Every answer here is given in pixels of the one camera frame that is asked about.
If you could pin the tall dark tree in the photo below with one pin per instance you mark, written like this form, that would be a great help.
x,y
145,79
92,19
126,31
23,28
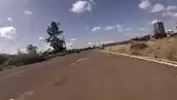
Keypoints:
x,y
55,37

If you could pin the dry bush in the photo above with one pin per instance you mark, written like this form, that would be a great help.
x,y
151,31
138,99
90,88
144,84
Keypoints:
x,y
138,45

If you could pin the tall grey building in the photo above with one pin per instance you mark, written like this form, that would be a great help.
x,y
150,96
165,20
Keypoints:
x,y
158,28

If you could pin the row of green bushes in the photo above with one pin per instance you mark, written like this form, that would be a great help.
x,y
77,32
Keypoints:
x,y
7,59

